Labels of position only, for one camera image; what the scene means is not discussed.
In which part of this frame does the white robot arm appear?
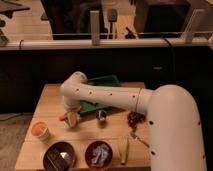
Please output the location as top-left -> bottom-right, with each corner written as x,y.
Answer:
60,71 -> 207,171

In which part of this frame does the orange plastic cup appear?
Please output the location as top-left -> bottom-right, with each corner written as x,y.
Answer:
31,122 -> 50,141

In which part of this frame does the green tray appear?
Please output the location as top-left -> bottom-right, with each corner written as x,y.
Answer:
80,75 -> 120,117

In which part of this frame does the dark red bowl with sponge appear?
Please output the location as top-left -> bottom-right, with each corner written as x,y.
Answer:
43,141 -> 76,171

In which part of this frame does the dark red bowl with foil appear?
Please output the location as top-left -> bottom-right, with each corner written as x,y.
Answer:
85,140 -> 113,171

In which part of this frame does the crumpled foil piece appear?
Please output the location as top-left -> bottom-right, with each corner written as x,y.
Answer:
91,144 -> 109,167

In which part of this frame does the dark grape bunch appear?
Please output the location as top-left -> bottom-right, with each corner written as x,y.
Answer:
127,112 -> 145,130

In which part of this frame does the white vertical post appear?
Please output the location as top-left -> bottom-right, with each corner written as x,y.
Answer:
90,10 -> 100,46

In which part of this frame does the white horizontal rail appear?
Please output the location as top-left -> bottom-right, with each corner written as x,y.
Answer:
0,37 -> 213,51

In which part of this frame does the white slanted post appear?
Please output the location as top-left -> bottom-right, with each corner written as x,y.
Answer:
181,9 -> 205,43

